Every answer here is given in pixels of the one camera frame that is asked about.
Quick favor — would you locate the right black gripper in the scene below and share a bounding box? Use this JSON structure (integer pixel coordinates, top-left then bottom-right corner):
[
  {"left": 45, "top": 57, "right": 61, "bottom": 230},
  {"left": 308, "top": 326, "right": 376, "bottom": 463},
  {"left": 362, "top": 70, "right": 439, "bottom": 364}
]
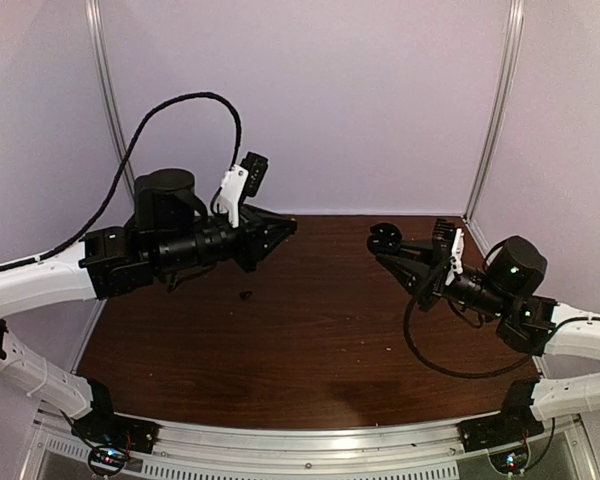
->
[{"left": 377, "top": 239, "right": 511, "bottom": 320}]

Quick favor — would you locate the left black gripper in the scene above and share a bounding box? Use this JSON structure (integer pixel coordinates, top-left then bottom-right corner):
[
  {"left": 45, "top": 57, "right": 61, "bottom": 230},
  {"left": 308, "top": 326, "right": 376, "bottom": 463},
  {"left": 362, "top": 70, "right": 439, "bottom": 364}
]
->
[{"left": 153, "top": 203, "right": 298, "bottom": 275}]

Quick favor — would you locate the black round cap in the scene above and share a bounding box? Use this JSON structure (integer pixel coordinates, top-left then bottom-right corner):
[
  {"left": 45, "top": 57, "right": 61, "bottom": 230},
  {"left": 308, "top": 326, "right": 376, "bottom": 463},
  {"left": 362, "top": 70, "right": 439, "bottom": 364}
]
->
[{"left": 366, "top": 222, "right": 403, "bottom": 255}]

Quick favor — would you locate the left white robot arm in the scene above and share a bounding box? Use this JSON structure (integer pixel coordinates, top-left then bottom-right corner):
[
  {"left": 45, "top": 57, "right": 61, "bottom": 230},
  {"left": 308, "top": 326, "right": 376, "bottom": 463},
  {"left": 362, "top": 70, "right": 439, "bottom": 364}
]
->
[{"left": 0, "top": 165, "right": 297, "bottom": 444}]

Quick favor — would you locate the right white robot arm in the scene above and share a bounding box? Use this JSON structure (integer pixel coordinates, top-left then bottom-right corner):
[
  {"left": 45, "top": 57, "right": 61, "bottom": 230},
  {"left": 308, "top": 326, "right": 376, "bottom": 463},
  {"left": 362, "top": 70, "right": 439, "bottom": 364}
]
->
[{"left": 367, "top": 224, "right": 600, "bottom": 442}]

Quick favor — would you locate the right circuit board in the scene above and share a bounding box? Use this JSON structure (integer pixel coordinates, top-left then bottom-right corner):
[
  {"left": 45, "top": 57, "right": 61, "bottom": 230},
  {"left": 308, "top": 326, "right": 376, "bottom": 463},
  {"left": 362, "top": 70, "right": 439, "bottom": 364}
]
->
[{"left": 489, "top": 445, "right": 530, "bottom": 476}]

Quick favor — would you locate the circuit board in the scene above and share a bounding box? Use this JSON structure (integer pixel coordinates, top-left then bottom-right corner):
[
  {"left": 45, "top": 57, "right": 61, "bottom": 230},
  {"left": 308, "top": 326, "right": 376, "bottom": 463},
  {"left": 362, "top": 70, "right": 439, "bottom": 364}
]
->
[
  {"left": 87, "top": 445, "right": 129, "bottom": 477},
  {"left": 489, "top": 445, "right": 530, "bottom": 476}
]

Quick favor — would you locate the left circuit board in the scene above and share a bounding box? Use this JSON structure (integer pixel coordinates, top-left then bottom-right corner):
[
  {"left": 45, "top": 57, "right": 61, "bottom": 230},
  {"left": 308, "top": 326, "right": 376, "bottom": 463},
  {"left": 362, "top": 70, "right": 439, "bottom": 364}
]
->
[{"left": 87, "top": 445, "right": 129, "bottom": 477}]

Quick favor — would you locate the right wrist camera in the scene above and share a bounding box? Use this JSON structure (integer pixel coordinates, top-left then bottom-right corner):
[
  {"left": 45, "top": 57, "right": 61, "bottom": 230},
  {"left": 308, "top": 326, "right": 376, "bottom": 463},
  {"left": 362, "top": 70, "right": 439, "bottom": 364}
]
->
[{"left": 432, "top": 218, "right": 465, "bottom": 290}]

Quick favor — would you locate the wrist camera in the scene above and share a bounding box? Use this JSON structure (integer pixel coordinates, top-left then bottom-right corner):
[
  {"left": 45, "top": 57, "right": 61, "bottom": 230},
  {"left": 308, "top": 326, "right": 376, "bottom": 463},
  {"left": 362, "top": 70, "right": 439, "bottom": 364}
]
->
[
  {"left": 432, "top": 218, "right": 465, "bottom": 290},
  {"left": 211, "top": 152, "right": 269, "bottom": 228}
]

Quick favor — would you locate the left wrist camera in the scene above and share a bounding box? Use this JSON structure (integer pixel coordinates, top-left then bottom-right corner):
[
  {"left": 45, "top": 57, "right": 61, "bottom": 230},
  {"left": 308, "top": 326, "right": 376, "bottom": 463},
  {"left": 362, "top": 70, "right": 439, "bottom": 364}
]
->
[{"left": 211, "top": 152, "right": 269, "bottom": 228}]

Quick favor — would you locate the right black cable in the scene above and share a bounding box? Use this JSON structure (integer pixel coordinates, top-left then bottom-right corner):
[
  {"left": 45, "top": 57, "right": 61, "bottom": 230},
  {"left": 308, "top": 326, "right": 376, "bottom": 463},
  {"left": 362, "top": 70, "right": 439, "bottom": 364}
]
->
[{"left": 403, "top": 239, "right": 596, "bottom": 379}]

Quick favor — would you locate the black cable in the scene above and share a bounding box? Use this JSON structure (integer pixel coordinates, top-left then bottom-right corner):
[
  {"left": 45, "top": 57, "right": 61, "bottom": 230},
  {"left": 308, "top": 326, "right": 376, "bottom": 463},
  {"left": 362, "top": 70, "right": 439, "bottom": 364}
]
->
[
  {"left": 0, "top": 90, "right": 244, "bottom": 276},
  {"left": 403, "top": 239, "right": 596, "bottom": 379}
]

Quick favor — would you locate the left black cable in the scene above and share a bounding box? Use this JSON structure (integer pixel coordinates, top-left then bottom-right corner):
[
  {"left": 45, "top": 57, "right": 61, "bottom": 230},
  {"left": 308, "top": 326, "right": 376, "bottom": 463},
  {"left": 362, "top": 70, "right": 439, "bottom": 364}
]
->
[{"left": 0, "top": 90, "right": 244, "bottom": 276}]

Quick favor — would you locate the aluminium front rail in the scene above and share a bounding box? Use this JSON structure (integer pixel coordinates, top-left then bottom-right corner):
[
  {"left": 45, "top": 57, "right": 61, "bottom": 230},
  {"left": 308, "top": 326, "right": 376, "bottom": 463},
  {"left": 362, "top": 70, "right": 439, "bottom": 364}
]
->
[{"left": 27, "top": 394, "right": 594, "bottom": 480}]

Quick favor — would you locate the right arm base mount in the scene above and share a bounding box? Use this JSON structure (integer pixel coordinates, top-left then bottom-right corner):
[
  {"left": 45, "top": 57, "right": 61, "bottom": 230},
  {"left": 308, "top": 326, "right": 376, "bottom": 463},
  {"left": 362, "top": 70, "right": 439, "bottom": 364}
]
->
[{"left": 457, "top": 379, "right": 544, "bottom": 452}]

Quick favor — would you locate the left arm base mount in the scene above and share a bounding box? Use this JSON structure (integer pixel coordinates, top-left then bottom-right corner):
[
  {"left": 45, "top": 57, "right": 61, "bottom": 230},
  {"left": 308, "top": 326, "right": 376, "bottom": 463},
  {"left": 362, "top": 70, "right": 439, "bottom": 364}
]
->
[{"left": 72, "top": 379, "right": 159, "bottom": 454}]

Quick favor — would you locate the right aluminium frame post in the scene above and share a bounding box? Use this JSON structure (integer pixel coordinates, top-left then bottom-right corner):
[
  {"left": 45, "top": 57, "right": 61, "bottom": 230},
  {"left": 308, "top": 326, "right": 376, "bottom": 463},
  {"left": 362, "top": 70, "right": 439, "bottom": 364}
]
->
[{"left": 463, "top": 0, "right": 525, "bottom": 223}]

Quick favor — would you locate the aluminium frame post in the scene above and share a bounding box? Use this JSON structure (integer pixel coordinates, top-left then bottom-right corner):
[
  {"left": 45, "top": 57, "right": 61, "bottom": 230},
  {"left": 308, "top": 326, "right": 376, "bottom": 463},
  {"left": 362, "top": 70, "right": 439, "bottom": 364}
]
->
[
  {"left": 84, "top": 0, "right": 142, "bottom": 201},
  {"left": 463, "top": 0, "right": 525, "bottom": 223}
]

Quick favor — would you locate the left aluminium frame post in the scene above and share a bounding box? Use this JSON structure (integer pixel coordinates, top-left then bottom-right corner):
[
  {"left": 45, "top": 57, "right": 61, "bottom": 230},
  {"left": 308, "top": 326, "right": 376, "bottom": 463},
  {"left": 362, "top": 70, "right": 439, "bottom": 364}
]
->
[{"left": 84, "top": 0, "right": 142, "bottom": 201}]

